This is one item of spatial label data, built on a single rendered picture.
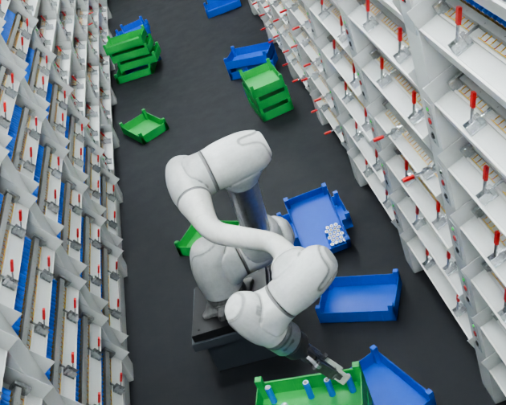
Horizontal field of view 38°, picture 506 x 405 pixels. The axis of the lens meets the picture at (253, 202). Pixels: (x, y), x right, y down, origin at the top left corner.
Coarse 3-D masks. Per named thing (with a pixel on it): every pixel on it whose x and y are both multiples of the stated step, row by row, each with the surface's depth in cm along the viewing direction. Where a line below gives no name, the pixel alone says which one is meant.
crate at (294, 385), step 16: (352, 368) 201; (256, 384) 205; (272, 384) 207; (288, 384) 207; (320, 384) 205; (336, 384) 205; (256, 400) 203; (288, 400) 206; (304, 400) 204; (320, 400) 202; (336, 400) 200; (352, 400) 199
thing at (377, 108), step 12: (384, 96) 247; (372, 108) 248; (384, 108) 249; (384, 120) 245; (396, 144) 232; (408, 144) 228; (408, 156) 224; (420, 168) 217; (432, 180) 210; (432, 192) 207
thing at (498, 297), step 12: (468, 264) 198; (480, 264) 199; (468, 276) 201; (480, 276) 200; (492, 276) 196; (480, 288) 197; (492, 288) 194; (504, 288) 191; (492, 300) 192; (504, 300) 183; (504, 312) 185; (504, 324) 185
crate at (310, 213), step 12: (312, 192) 327; (324, 192) 327; (288, 204) 326; (300, 204) 329; (312, 204) 328; (324, 204) 327; (300, 216) 326; (312, 216) 325; (324, 216) 324; (336, 216) 323; (300, 228) 324; (312, 228) 322; (324, 228) 321; (300, 240) 315; (312, 240) 320; (324, 240) 319; (348, 240) 309
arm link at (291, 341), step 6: (294, 324) 181; (288, 330) 178; (294, 330) 179; (288, 336) 177; (294, 336) 179; (300, 336) 181; (282, 342) 177; (288, 342) 178; (294, 342) 179; (270, 348) 178; (276, 348) 178; (282, 348) 178; (288, 348) 179; (294, 348) 180; (282, 354) 180
